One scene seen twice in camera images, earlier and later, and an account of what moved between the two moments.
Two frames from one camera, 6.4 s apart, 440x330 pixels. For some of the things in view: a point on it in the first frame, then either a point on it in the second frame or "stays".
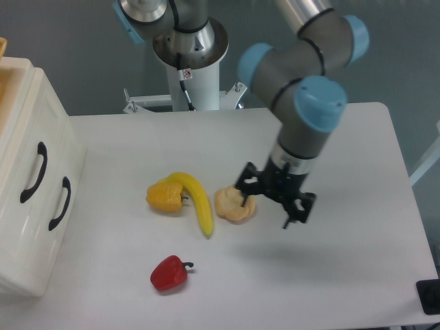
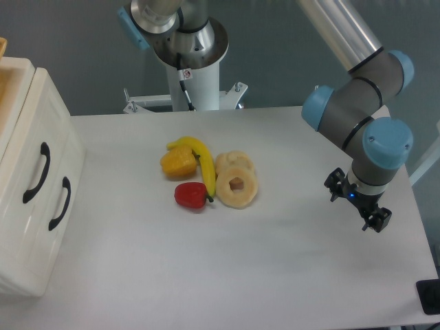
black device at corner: x=429 y=294 stays
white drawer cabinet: x=42 y=178 stays
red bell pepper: x=170 y=273 to x=193 y=194
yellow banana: x=203 y=201 to x=205 y=159
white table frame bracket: x=229 y=100 stays
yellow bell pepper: x=165 y=196 to x=179 y=163
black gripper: x=278 y=183 to x=366 y=203
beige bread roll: x=228 y=202 to x=233 y=159
